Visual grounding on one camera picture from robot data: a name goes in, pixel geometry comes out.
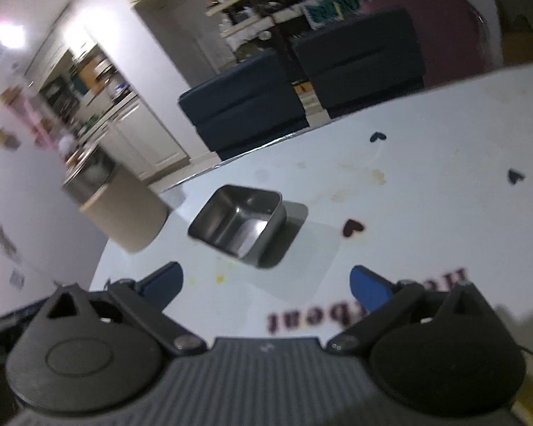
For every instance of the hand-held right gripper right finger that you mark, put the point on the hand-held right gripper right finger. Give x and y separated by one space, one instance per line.
368 293

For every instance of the maroon chair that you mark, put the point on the maroon chair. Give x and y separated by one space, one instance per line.
448 31

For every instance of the cluttered storage shelf rack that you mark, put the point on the cluttered storage shelf rack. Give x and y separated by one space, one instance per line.
248 13

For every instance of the white kitchen base cabinet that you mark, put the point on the white kitchen base cabinet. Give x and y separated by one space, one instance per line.
137 137

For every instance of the small square steel bowl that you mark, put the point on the small square steel bowl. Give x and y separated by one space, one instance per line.
237 222

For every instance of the dark blue chair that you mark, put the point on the dark blue chair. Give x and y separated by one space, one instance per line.
244 111
359 62

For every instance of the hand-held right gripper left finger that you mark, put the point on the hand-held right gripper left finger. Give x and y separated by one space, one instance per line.
164 284

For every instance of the teal lettered sign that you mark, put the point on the teal lettered sign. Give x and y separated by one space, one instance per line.
331 9

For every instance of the beige kettle with steel top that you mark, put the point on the beige kettle with steel top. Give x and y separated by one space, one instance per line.
124 213

